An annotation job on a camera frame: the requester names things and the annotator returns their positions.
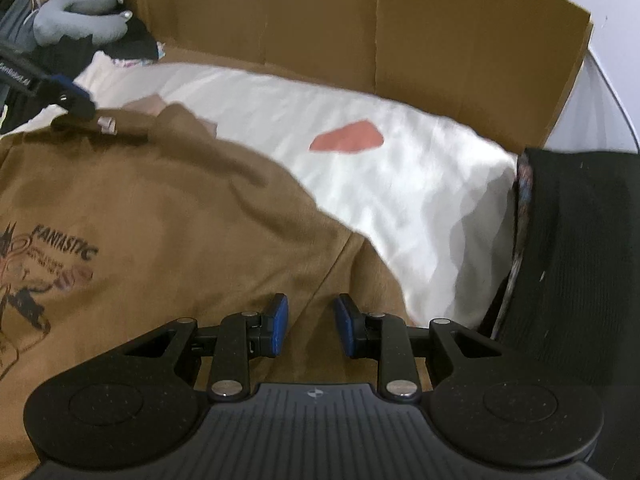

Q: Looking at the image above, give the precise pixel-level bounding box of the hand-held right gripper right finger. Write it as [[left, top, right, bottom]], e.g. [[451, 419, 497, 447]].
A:
[[334, 294, 503, 403]]

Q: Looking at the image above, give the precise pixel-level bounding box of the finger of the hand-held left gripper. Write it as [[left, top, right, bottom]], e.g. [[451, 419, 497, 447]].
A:
[[35, 74, 97, 120]]

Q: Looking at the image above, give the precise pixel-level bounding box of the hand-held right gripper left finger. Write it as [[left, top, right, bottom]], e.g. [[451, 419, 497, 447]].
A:
[[122, 294, 290, 403]]

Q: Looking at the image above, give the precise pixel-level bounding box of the brown printed t-shirt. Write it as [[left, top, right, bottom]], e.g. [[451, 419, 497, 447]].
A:
[[0, 104, 435, 480]]

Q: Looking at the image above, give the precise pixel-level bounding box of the floral patterned cloth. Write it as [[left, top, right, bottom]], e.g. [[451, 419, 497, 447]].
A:
[[112, 41, 167, 69]]

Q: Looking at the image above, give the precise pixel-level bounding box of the patterned cloth edge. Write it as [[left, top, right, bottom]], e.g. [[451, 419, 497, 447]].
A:
[[492, 154, 537, 342]]

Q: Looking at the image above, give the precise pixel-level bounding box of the dark knit garment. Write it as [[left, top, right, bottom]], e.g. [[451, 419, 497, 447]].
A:
[[480, 147, 640, 387]]

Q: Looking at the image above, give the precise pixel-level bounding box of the brown cardboard sheet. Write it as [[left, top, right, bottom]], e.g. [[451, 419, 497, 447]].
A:
[[107, 0, 596, 153]]

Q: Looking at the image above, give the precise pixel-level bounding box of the grey garment with bear keychain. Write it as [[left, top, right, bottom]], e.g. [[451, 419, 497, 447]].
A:
[[32, 0, 135, 50]]

